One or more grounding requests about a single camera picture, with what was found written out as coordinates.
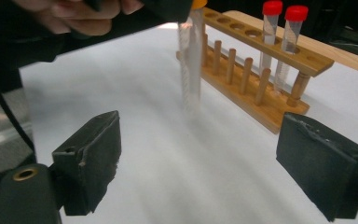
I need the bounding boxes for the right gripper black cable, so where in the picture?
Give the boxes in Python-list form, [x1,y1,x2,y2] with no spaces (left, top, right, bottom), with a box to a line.
[0,69,37,157]

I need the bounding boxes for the orange capped test tube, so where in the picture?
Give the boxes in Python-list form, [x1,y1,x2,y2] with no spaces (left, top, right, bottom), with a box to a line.
[176,0,209,115]

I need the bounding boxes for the wooden test tube rack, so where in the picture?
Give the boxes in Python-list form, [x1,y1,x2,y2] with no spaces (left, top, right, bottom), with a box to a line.
[175,7,336,135]

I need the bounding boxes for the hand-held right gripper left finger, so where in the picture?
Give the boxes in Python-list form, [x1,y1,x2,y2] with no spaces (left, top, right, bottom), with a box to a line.
[51,110,122,217]

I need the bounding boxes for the red capped test tube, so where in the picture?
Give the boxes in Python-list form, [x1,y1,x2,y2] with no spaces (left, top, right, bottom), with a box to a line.
[258,0,284,82]
[273,5,310,94]

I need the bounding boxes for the white work board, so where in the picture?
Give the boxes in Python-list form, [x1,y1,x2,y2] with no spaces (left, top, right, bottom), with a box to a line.
[18,21,358,224]

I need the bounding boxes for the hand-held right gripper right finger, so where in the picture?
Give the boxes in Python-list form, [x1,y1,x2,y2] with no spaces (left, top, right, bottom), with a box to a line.
[275,112,358,223]

